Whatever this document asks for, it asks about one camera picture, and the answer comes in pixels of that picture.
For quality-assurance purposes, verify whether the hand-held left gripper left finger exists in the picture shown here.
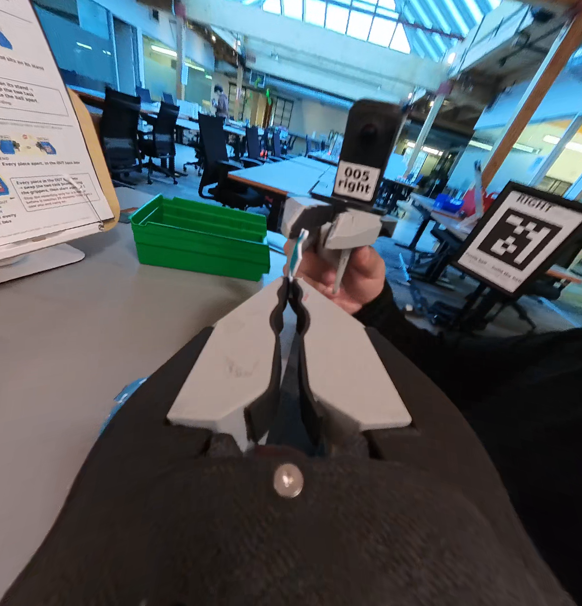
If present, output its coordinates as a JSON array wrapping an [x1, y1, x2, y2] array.
[[167, 276, 291, 454]]

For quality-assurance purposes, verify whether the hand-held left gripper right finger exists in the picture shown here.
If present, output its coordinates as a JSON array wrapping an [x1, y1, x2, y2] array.
[[289, 277, 413, 459]]

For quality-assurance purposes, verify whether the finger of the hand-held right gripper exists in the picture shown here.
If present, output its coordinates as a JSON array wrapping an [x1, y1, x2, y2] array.
[[323, 211, 383, 251], [280, 195, 340, 249]]

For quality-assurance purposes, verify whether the teal white puzzle piece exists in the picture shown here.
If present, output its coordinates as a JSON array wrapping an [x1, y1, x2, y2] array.
[[287, 229, 311, 281]]

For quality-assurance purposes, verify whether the grey puzzle piece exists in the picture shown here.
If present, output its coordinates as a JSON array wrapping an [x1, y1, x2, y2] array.
[[333, 247, 354, 295]]

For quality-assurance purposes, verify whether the person's right forearm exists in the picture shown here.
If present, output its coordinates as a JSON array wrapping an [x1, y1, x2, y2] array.
[[353, 282, 582, 606]]

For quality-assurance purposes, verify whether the person's right hand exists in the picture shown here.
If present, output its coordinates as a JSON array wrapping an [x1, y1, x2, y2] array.
[[283, 237, 387, 315]]

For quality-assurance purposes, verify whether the long white office table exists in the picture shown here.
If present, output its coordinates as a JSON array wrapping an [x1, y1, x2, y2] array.
[[227, 155, 340, 205]]

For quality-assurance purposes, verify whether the green plastic bin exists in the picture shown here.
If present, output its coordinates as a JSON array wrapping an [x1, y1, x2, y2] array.
[[129, 196, 269, 248], [135, 236, 272, 283]]

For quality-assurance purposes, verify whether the black office chair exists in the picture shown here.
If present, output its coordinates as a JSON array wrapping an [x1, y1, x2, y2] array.
[[196, 113, 255, 210], [100, 86, 144, 184], [143, 101, 182, 185]]

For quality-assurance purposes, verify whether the blue plastic bin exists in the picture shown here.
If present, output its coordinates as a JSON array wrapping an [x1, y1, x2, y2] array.
[[99, 376, 152, 439]]

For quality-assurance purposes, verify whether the black-framed marker sign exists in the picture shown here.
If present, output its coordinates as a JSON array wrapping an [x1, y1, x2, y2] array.
[[452, 180, 582, 298]]

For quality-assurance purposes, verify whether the wooden clipboard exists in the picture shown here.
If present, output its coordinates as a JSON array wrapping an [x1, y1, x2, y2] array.
[[67, 87, 121, 234]]

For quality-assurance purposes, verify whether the white sheet stand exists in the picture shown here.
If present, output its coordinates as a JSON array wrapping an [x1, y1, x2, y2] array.
[[0, 243, 86, 288]]

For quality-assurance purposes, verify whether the printed instruction sheet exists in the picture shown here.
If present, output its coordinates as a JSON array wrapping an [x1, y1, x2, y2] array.
[[0, 0, 116, 264]]

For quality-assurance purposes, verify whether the wooden post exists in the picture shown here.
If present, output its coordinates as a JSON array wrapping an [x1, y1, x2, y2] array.
[[481, 9, 582, 186]]

